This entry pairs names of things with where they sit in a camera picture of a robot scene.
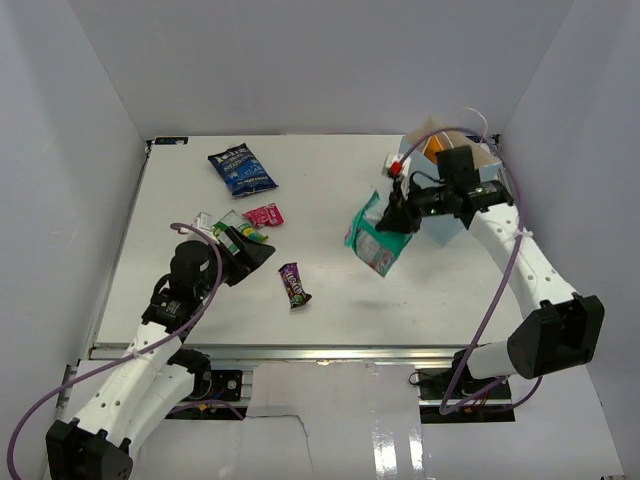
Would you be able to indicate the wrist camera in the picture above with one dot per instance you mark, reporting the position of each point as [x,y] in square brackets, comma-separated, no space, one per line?
[396,166]
[204,222]

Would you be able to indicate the orange chips bag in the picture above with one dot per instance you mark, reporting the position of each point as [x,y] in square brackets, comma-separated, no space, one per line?
[434,145]

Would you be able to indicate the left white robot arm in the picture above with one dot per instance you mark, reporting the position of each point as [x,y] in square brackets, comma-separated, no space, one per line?
[103,438]

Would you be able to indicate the purple M&M's packet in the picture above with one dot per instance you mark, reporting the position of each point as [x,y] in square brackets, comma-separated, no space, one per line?
[291,279]

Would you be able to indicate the pink candy packet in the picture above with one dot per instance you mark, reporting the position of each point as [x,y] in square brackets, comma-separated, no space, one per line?
[265,216]

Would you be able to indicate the green Fox's candy packet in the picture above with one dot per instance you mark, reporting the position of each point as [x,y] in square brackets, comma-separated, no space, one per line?
[239,224]

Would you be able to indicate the aluminium table frame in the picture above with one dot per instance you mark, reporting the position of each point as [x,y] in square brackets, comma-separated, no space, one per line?
[433,295]

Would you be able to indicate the light blue paper bag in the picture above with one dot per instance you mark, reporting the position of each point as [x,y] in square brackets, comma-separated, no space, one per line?
[475,135]

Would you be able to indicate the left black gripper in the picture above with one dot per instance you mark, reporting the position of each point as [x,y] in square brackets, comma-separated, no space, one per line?
[258,251]

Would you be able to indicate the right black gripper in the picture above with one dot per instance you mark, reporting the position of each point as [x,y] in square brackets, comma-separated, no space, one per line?
[400,214]

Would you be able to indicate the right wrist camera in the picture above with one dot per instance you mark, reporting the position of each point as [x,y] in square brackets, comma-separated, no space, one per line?
[396,166]

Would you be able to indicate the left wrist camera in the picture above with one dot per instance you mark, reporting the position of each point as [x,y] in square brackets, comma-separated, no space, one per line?
[204,222]

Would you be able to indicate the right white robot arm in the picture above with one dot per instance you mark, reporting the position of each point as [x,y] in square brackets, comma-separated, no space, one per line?
[560,327]

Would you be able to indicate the blue chips bag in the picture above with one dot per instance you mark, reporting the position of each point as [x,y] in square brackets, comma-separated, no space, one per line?
[241,171]

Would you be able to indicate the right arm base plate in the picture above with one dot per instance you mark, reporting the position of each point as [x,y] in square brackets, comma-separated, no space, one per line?
[433,383]

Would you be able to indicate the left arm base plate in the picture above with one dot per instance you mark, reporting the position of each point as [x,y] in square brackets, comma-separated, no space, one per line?
[223,385]

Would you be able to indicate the white front cover board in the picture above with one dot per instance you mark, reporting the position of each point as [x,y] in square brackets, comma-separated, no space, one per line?
[357,421]

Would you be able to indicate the teal snack packet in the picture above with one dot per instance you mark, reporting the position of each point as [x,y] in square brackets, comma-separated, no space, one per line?
[377,249]

